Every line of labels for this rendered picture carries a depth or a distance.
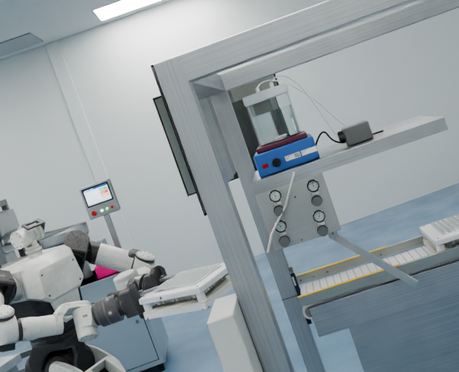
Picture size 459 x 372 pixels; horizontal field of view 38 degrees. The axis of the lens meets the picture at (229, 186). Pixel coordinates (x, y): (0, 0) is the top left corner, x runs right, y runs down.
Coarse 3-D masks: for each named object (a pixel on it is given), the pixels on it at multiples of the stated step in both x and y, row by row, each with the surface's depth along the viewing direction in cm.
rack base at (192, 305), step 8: (224, 280) 218; (216, 288) 212; (224, 288) 212; (208, 296) 206; (216, 296) 207; (176, 304) 209; (184, 304) 206; (192, 304) 203; (200, 304) 202; (208, 304) 202; (144, 312) 214; (152, 312) 212; (160, 312) 210; (168, 312) 209; (176, 312) 207; (184, 312) 206
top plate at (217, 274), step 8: (224, 264) 220; (216, 272) 212; (224, 272) 214; (208, 280) 206; (216, 280) 209; (184, 288) 206; (192, 288) 203; (200, 288) 201; (144, 296) 215; (152, 296) 211; (160, 296) 209; (168, 296) 207; (176, 296) 205; (184, 296) 204
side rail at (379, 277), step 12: (444, 252) 211; (456, 252) 211; (408, 264) 213; (420, 264) 212; (432, 264) 212; (372, 276) 214; (384, 276) 214; (336, 288) 215; (348, 288) 215; (360, 288) 215; (300, 300) 217; (312, 300) 217
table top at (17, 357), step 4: (4, 356) 286; (8, 356) 284; (12, 356) 282; (16, 356) 281; (20, 356) 283; (0, 360) 282; (4, 360) 280; (8, 360) 277; (12, 360) 279; (16, 360) 281; (20, 360) 282; (0, 364) 276; (4, 364) 275; (8, 364) 277; (12, 364) 278; (16, 364) 280; (0, 368) 272; (4, 368) 274; (8, 368) 276
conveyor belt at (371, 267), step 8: (416, 248) 239; (424, 248) 235; (392, 256) 240; (400, 256) 236; (408, 256) 233; (416, 256) 229; (368, 264) 240; (392, 264) 230; (440, 264) 214; (344, 272) 241; (352, 272) 237; (360, 272) 233; (368, 272) 230; (416, 272) 215; (320, 280) 241; (328, 280) 237; (336, 280) 234; (344, 280) 231; (384, 280) 216; (304, 288) 239; (312, 288) 235; (320, 288) 232; (336, 296) 218; (312, 304) 218; (304, 312) 219
